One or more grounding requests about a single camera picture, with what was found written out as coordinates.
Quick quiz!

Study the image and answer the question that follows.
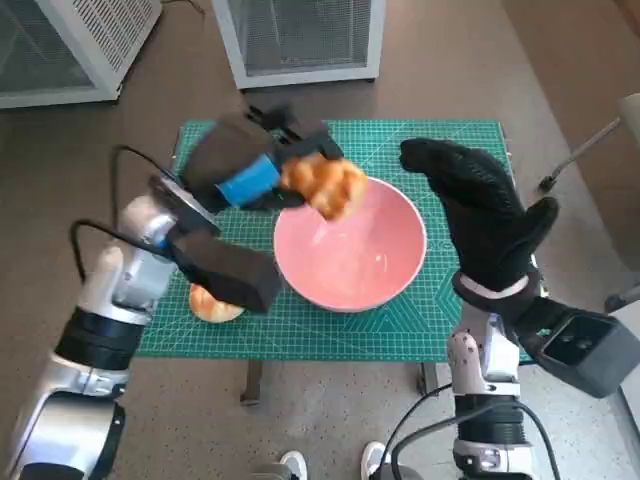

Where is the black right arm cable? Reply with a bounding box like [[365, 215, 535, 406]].
[[394, 409, 559, 480], [387, 383, 454, 480]]

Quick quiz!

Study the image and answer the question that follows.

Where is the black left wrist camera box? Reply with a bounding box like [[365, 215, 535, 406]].
[[169, 230, 284, 315]]

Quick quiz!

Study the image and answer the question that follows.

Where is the white robot right foot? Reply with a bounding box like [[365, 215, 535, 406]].
[[360, 440, 392, 480]]

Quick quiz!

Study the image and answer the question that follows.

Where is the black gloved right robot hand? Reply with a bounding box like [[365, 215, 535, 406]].
[[398, 137, 560, 292]]

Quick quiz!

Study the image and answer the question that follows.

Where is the large white mesh cabinet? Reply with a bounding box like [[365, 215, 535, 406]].
[[0, 0, 164, 110]]

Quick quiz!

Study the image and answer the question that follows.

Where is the thin black floor cable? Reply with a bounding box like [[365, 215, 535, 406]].
[[159, 0, 207, 16]]

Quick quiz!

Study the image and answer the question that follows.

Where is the green cutting mat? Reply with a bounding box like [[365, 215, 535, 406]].
[[134, 118, 544, 362]]

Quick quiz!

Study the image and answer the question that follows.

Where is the pink bowl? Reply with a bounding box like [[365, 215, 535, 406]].
[[272, 175, 429, 314]]

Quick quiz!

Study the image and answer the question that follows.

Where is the small white mesh cabinet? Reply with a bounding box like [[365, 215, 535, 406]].
[[212, 0, 387, 91]]

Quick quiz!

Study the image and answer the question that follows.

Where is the grey robot right leg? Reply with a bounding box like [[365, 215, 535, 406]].
[[372, 459, 416, 480]]

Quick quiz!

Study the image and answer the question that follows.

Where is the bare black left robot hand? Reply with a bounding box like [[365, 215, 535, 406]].
[[179, 103, 347, 214]]

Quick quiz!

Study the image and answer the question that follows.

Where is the long toy bread loaf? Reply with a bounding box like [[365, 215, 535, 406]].
[[277, 153, 370, 222]]

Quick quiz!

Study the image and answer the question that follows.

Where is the white robot left foot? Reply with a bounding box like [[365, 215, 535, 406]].
[[278, 450, 309, 480]]

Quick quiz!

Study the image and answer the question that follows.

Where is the round toy bread bun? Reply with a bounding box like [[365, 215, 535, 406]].
[[188, 283, 246, 324]]

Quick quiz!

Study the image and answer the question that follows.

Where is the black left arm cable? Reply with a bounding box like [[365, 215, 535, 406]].
[[110, 144, 189, 190], [69, 220, 169, 289]]

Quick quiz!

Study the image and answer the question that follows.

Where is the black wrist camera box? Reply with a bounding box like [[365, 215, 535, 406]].
[[169, 230, 284, 315], [514, 294, 634, 400]]

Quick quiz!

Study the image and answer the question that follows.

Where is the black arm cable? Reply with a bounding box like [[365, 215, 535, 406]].
[[387, 383, 454, 480], [394, 409, 559, 480], [110, 144, 189, 190], [69, 220, 169, 289]]

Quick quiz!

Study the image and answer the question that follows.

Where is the white robot foot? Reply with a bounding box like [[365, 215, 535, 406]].
[[360, 440, 392, 480], [278, 450, 309, 480]]

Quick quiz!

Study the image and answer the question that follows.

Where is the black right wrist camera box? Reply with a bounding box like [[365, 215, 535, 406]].
[[514, 294, 634, 400]]

